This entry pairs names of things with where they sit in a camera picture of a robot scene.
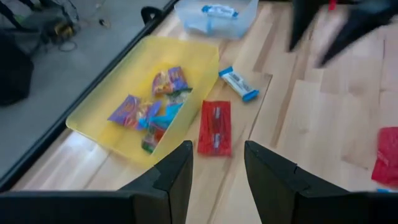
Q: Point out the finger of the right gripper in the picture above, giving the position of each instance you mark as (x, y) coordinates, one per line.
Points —
(303, 18)
(357, 28)

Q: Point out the black floor bag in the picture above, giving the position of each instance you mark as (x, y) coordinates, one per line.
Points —
(15, 68)

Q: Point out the green candy stick pack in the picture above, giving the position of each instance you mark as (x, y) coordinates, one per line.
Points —
(152, 140)
(180, 92)

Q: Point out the clear plastic bin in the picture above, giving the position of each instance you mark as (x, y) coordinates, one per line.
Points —
(230, 28)

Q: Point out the red candy pack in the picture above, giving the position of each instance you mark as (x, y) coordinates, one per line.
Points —
(214, 127)
(387, 155)

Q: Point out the black aluminium frame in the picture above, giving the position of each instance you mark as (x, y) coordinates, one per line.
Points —
(28, 159)

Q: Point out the yellow plastic bin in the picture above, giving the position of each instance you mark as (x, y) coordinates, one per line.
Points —
(93, 124)

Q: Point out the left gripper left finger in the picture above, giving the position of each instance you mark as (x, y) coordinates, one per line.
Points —
(168, 193)

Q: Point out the small red clip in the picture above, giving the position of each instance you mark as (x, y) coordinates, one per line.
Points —
(332, 4)

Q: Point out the yellow floor tool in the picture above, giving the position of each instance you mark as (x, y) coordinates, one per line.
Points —
(63, 31)

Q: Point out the blue candy bag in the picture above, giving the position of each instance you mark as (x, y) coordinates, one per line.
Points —
(171, 113)
(147, 119)

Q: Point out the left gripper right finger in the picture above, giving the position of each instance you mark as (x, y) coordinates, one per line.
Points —
(272, 193)

